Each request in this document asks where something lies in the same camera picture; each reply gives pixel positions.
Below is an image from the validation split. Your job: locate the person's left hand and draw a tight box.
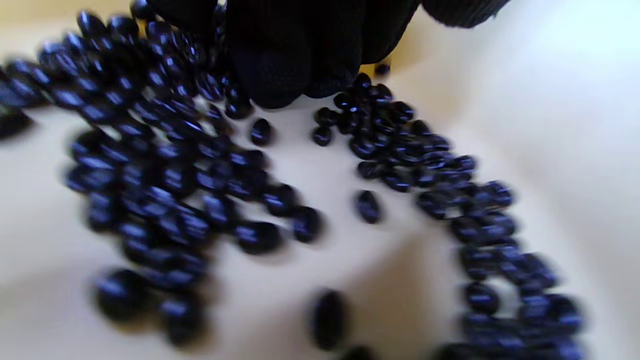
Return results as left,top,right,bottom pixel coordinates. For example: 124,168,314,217
145,0,511,110

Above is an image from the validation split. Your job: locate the pile of dark coffee beans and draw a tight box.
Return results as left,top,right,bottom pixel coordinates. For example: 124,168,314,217
0,0,587,360

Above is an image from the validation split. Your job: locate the pale yellow plastic basin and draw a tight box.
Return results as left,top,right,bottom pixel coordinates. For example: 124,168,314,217
0,0,640,360

